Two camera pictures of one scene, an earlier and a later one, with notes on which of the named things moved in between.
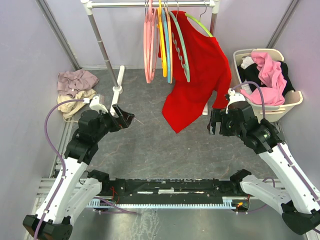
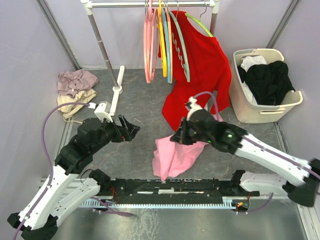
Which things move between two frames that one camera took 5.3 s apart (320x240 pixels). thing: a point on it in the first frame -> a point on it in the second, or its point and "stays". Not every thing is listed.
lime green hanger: x=199 y=23 stays
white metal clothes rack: x=213 y=5 stays
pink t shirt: x=273 y=82 -> x=172 y=158
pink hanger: x=149 y=39 stays
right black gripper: x=216 y=116 -> x=181 y=136
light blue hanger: x=167 y=47 stays
